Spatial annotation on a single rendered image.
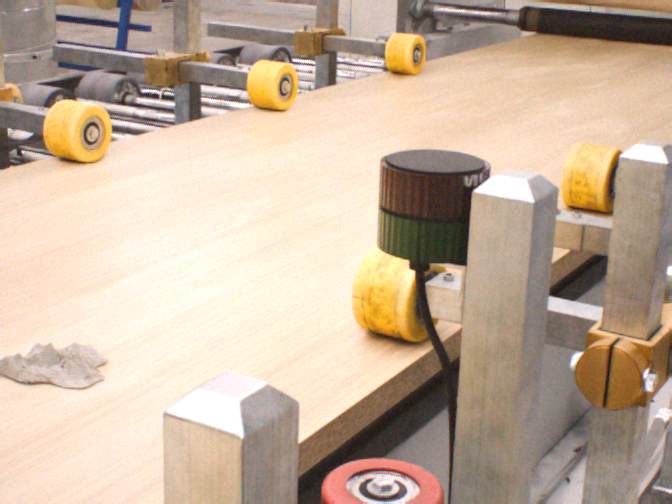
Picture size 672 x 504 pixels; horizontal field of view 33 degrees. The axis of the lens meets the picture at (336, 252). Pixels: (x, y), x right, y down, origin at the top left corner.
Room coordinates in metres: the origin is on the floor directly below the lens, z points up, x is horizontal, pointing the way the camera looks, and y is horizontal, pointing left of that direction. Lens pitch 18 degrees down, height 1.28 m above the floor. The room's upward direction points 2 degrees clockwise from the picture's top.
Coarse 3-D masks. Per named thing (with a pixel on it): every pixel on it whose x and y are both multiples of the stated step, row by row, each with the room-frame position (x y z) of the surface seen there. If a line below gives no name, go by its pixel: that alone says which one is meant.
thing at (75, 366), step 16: (32, 352) 0.84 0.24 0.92; (48, 352) 0.84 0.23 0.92; (64, 352) 0.85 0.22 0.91; (80, 352) 0.85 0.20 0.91; (96, 352) 0.86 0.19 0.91; (0, 368) 0.83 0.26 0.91; (16, 368) 0.82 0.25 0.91; (32, 368) 0.82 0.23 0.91; (48, 368) 0.82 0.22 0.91; (64, 368) 0.82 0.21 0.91; (80, 368) 0.82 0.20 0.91; (96, 368) 0.84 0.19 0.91; (64, 384) 0.81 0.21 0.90; (80, 384) 0.81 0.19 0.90
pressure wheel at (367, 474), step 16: (352, 464) 0.69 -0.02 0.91; (368, 464) 0.69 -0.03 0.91; (384, 464) 0.69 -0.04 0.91; (400, 464) 0.69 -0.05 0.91; (336, 480) 0.67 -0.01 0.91; (352, 480) 0.67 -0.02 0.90; (368, 480) 0.68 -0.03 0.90; (384, 480) 0.66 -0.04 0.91; (400, 480) 0.67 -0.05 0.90; (416, 480) 0.67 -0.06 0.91; (432, 480) 0.67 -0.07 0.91; (336, 496) 0.65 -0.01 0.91; (352, 496) 0.65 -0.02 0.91; (368, 496) 0.66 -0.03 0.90; (384, 496) 0.65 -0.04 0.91; (400, 496) 0.66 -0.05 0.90; (416, 496) 0.65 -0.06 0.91; (432, 496) 0.65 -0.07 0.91
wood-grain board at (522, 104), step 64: (448, 64) 2.49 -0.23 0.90; (512, 64) 2.52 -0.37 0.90; (576, 64) 2.55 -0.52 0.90; (640, 64) 2.58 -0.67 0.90; (192, 128) 1.76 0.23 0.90; (256, 128) 1.78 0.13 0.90; (320, 128) 1.79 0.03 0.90; (384, 128) 1.81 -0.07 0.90; (448, 128) 1.82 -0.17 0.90; (512, 128) 1.84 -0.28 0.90; (576, 128) 1.85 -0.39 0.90; (640, 128) 1.87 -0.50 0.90; (0, 192) 1.36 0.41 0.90; (64, 192) 1.37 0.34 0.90; (128, 192) 1.38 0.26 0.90; (192, 192) 1.39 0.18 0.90; (256, 192) 1.40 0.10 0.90; (320, 192) 1.41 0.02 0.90; (0, 256) 1.12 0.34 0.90; (64, 256) 1.12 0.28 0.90; (128, 256) 1.13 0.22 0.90; (192, 256) 1.14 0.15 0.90; (256, 256) 1.14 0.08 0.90; (320, 256) 1.15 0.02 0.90; (576, 256) 1.22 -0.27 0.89; (0, 320) 0.94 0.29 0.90; (64, 320) 0.95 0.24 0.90; (128, 320) 0.95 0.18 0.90; (192, 320) 0.96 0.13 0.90; (256, 320) 0.96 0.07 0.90; (320, 320) 0.97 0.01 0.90; (0, 384) 0.81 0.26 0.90; (128, 384) 0.82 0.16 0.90; (192, 384) 0.82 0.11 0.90; (320, 384) 0.83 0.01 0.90; (384, 384) 0.84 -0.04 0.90; (0, 448) 0.71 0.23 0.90; (64, 448) 0.71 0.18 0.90; (128, 448) 0.71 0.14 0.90; (320, 448) 0.76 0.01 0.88
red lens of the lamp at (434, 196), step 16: (384, 160) 0.61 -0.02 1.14; (384, 176) 0.59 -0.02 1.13; (400, 176) 0.58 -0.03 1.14; (416, 176) 0.58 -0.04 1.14; (432, 176) 0.58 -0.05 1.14; (448, 176) 0.58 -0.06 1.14; (464, 176) 0.58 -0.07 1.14; (480, 176) 0.59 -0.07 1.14; (384, 192) 0.59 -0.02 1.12; (400, 192) 0.58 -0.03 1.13; (416, 192) 0.58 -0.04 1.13; (432, 192) 0.58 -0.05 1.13; (448, 192) 0.58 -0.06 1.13; (464, 192) 0.58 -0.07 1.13; (400, 208) 0.58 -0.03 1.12; (416, 208) 0.58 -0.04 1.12; (432, 208) 0.58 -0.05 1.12; (448, 208) 0.58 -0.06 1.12; (464, 208) 0.58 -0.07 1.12
